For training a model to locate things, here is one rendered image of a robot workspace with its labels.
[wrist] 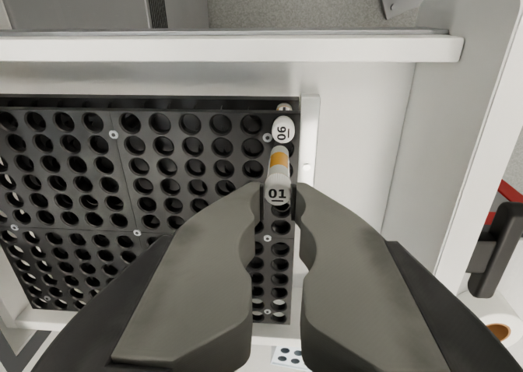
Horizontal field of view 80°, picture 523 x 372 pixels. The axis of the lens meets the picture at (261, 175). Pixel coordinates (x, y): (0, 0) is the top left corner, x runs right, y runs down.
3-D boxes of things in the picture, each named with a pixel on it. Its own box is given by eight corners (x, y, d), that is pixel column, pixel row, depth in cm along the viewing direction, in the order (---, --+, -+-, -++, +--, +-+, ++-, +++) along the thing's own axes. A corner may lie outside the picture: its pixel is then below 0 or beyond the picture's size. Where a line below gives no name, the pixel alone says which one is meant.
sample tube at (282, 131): (293, 100, 20) (295, 122, 16) (293, 118, 21) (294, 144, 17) (275, 100, 21) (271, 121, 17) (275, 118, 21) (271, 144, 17)
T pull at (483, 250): (520, 198, 19) (536, 210, 18) (481, 287, 22) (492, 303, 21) (458, 195, 19) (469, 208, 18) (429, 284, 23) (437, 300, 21)
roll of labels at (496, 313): (446, 325, 44) (460, 352, 40) (449, 289, 41) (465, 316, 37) (501, 322, 43) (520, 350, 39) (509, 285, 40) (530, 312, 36)
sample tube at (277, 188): (289, 163, 18) (290, 207, 14) (268, 163, 18) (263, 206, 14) (291, 143, 18) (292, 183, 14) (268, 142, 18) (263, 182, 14)
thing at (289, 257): (300, 110, 18) (300, 113, 17) (289, 318, 26) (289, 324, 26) (268, 110, 18) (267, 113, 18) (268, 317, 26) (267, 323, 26)
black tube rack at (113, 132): (297, 88, 23) (300, 114, 17) (289, 268, 31) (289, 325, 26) (13, 85, 25) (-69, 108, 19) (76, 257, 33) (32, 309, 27)
